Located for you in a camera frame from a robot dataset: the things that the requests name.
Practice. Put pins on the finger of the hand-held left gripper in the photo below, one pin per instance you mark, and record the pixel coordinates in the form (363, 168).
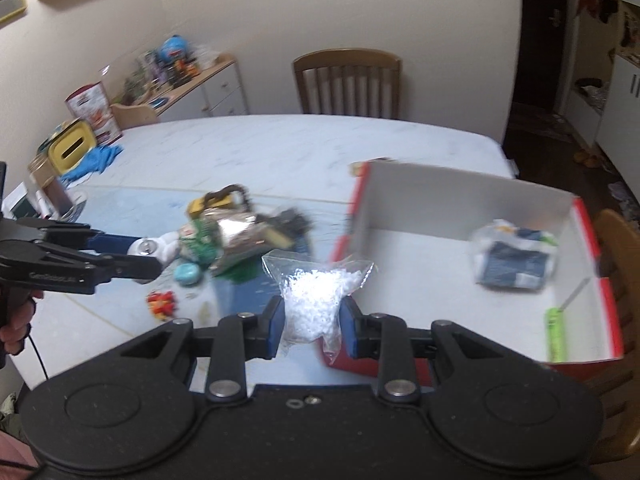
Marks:
(135, 266)
(115, 242)

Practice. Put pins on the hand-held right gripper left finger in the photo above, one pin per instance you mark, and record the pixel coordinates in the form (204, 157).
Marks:
(278, 327)

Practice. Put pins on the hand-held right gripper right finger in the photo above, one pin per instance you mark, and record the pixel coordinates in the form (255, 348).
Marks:
(345, 330)

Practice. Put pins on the white drink can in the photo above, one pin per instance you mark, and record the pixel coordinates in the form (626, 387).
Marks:
(155, 249)

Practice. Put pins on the clear bag of white beads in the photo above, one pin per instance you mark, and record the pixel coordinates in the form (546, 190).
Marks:
(312, 300)

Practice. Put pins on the brown furry roll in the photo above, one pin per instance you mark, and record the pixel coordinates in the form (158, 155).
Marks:
(210, 205)

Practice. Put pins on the red cardboard box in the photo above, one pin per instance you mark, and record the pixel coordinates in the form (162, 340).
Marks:
(425, 275)

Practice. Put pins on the clear bag of black pieces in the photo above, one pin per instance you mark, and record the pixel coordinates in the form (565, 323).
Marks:
(292, 222)

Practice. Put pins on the person's left hand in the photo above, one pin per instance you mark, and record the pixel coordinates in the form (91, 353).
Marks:
(15, 337)

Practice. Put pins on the small red toy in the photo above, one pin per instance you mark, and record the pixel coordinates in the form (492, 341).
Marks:
(162, 305)

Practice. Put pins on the teal round object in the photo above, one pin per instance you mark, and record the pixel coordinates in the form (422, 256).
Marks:
(187, 274)

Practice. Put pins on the green packet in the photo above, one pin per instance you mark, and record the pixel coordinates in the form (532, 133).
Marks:
(200, 245)

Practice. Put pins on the white box with dark panel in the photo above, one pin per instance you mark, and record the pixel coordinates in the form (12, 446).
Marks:
(20, 202)

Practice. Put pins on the blue cloth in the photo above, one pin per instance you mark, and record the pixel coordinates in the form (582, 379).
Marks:
(95, 160)

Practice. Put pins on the pale yellow sponge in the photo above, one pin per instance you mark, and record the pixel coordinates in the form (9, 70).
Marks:
(277, 240)

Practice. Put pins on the glass jar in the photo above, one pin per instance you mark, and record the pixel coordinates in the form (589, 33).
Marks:
(42, 170)

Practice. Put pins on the yellow tissue box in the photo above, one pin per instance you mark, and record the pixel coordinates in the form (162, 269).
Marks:
(70, 150)

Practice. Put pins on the small wooden seat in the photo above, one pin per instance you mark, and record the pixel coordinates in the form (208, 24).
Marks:
(132, 115)

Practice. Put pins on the red printed carton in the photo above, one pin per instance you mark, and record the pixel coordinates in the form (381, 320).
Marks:
(95, 110)

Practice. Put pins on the blue white plastic packet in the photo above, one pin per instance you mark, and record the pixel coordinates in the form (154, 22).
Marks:
(515, 260)

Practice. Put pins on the wooden sideboard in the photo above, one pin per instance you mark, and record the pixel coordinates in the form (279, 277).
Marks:
(220, 90)

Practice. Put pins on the pile of toys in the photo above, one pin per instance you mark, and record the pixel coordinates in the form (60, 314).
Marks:
(175, 55)

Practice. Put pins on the green pen-shaped tool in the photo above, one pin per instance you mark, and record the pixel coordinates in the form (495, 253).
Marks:
(554, 335)

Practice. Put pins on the wooden slat-back chair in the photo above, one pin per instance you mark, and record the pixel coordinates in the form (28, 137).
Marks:
(345, 57)

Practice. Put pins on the pair of slippers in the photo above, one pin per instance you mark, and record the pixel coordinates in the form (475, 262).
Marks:
(586, 158)

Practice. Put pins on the dark door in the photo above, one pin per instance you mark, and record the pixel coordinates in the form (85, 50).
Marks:
(545, 35)

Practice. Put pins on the red hanging garment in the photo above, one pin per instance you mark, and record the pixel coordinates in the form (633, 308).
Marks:
(597, 2)

